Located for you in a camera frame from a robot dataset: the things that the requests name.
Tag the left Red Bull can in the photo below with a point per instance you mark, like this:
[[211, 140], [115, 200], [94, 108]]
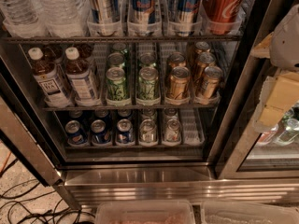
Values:
[[105, 14]]

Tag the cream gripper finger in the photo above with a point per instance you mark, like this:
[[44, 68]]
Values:
[[278, 95], [262, 50]]

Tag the stainless steel fridge frame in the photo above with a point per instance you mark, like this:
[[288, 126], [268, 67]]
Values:
[[87, 176]]

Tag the front left silver can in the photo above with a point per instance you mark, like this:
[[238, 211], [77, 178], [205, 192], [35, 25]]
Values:
[[148, 133]]

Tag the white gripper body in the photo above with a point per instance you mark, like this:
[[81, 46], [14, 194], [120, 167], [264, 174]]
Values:
[[286, 39]]

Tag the clear plastic bin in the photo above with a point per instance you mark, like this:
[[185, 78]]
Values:
[[216, 212], [145, 212]]

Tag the right Red Bull can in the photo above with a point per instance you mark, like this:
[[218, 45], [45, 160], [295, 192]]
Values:
[[184, 15]]

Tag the left clear plastic bin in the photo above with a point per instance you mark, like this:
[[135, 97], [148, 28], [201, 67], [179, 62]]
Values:
[[145, 212]]

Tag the left front tea bottle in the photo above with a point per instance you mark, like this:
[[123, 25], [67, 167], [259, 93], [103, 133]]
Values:
[[51, 79]]

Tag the glass fridge door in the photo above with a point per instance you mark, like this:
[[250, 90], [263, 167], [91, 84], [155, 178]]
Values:
[[249, 154]]

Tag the left clear water bottle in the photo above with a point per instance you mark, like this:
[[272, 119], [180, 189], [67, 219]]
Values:
[[21, 18]]

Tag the front middle Pepsi can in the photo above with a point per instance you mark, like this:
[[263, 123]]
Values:
[[100, 134]]

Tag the tea bottle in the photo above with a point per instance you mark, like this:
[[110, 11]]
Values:
[[51, 79], [81, 77]]

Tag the middle Red Bull can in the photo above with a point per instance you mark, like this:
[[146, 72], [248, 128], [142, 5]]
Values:
[[143, 18]]

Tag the rear right gold can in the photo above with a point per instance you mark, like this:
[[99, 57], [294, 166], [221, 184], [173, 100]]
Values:
[[195, 48]]

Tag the front left Pepsi can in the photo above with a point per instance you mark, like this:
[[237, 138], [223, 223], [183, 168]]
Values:
[[77, 137]]

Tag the front right gold can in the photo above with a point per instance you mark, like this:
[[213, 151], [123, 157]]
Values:
[[208, 85]]

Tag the right clear water bottle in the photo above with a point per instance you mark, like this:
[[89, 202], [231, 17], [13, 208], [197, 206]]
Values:
[[62, 18]]

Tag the right front tea bottle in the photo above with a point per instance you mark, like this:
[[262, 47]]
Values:
[[81, 77]]

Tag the front left gold can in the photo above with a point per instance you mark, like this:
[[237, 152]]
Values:
[[178, 84]]

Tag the silver can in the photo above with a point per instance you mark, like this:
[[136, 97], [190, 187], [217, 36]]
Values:
[[148, 133], [172, 133]]

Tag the clear water bottle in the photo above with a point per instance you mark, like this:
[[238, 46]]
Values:
[[21, 18], [62, 18]]

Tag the pepsi can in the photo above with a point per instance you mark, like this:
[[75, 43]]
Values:
[[125, 134], [77, 137], [100, 134]]

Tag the red bull can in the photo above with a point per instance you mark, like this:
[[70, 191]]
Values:
[[105, 14], [143, 18], [184, 15]]

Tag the red Coca-Cola can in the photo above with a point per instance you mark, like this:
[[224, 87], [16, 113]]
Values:
[[221, 14]]

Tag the right clear plastic bin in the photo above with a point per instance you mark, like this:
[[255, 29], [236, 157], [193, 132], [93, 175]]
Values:
[[216, 212]]

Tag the front right Pepsi can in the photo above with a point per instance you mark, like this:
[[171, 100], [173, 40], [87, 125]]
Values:
[[125, 134]]

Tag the rear left gold can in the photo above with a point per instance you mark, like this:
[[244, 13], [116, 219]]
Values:
[[174, 60]]

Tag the front right silver can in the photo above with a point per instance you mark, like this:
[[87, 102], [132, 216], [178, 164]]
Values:
[[172, 133]]

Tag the middle right gold can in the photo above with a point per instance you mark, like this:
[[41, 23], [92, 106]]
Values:
[[202, 61]]

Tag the gold can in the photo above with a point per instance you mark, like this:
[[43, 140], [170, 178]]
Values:
[[195, 48], [174, 60], [202, 61], [208, 85], [178, 84]]

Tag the green can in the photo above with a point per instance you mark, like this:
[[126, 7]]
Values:
[[148, 86], [116, 59], [117, 88], [147, 60], [120, 47]]

